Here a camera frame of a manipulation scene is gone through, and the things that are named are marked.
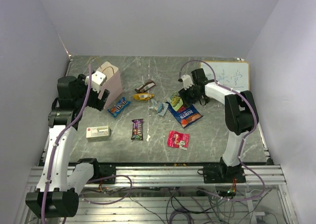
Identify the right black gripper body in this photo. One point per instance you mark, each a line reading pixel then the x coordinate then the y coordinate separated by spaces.
pixel 197 96

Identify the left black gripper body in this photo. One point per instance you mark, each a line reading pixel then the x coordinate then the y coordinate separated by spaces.
pixel 92 100

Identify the pink paper bag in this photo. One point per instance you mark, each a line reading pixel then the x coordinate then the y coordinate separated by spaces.
pixel 113 83

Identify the green snack packet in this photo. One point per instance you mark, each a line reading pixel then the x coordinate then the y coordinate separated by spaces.
pixel 175 101

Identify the blue Burts chips bag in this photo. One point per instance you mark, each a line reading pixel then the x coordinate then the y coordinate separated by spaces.
pixel 185 116

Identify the small whiteboard with stand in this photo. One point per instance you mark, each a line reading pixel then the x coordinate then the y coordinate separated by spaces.
pixel 233 74

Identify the red candy packet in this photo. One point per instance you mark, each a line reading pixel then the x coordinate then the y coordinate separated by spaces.
pixel 178 140

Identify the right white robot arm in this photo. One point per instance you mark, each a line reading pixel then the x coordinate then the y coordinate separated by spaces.
pixel 241 116

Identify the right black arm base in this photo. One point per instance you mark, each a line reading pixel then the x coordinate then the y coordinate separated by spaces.
pixel 213 174

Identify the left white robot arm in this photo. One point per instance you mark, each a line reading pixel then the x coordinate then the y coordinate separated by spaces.
pixel 57 192

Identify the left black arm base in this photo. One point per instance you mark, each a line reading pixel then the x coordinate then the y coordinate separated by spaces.
pixel 107 170

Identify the blue M&Ms packet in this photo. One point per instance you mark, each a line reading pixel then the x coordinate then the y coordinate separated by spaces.
pixel 119 107

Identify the light blue snack wrapper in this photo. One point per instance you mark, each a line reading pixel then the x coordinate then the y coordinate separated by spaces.
pixel 160 108

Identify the white cardboard box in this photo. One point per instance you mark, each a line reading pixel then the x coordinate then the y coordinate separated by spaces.
pixel 96 134

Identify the yellow M&Ms packet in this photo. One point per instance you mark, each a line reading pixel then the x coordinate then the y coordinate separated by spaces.
pixel 143 96

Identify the brown chocolate bar wrapper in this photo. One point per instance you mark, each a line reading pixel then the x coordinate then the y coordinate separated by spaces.
pixel 145 87

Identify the purple M&Ms packet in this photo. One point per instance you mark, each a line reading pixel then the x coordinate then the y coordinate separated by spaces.
pixel 137 130

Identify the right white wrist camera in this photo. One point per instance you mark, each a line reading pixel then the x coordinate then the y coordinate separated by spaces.
pixel 187 81

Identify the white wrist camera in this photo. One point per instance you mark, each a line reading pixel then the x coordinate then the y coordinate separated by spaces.
pixel 97 80
pixel 187 81

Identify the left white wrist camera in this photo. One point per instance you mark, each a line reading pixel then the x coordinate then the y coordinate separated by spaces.
pixel 97 80

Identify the aluminium frame rail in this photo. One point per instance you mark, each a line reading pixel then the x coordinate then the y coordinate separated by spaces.
pixel 185 176

